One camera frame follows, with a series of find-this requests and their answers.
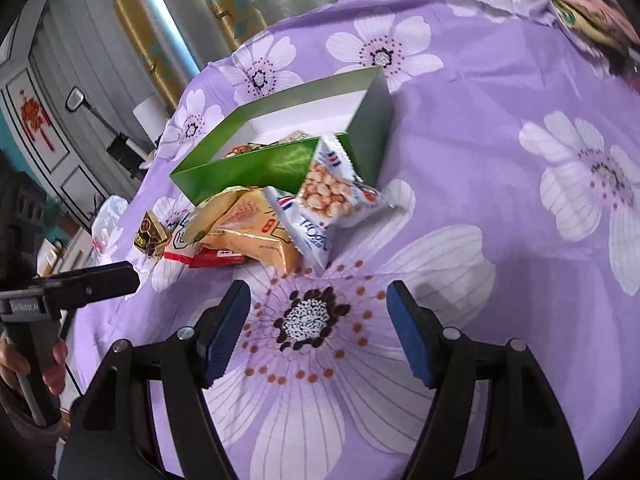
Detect red and white snack packet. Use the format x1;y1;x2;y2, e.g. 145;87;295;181
162;220;247;269

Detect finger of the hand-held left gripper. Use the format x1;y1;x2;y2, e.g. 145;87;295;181
36;260;141;307

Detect white peanut snack packet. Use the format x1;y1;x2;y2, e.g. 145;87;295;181
297;135;396;228

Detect white low cabinet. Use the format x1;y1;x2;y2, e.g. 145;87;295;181
37;225;97;281

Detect brown and gold snack packet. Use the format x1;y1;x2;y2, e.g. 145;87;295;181
134;210;174;262

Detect person's left forearm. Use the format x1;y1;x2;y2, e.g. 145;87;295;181
0;385;66;466

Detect grey cable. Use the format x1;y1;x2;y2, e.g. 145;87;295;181
15;370;47;427

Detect red knot wall ornament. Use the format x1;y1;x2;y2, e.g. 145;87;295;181
20;89;56;152

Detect green cardboard box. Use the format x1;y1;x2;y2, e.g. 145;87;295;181
170;66;396;211

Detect white blue-lettered snack packet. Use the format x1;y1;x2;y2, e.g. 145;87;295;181
263;186;333;277

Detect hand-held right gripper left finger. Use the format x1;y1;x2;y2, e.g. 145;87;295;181
57;280;252;480

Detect grey sheer curtain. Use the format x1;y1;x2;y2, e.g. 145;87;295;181
30;0;168;161

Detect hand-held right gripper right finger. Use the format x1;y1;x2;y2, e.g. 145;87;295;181
387;280;586;480

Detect beige snack packet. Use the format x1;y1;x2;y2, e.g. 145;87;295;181
270;130;309;147

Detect gold patterned curtain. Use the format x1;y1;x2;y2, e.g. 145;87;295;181
187;0;271;52
97;0;193;111

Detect orange snack packet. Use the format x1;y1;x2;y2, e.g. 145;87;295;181
202;187;302;274

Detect white plastic bag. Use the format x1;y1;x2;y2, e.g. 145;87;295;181
90;195;132;262

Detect pale yellow snack packet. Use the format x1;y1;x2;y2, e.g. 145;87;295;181
181;187;251;247

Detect upright vacuum cleaner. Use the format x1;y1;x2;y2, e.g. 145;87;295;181
65;86;148;181

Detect red patterned snack packet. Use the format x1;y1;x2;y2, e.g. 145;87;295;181
225;142;271;160

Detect person's left hand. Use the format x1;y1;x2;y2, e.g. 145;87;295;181
0;332;68;397

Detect white rectangular appliance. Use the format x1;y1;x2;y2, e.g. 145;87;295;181
132;92;172;147

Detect purple floral bed sheet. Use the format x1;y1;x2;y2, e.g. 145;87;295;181
65;0;640;480

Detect pile of folded clothes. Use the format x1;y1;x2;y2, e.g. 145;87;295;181
502;0;640;92

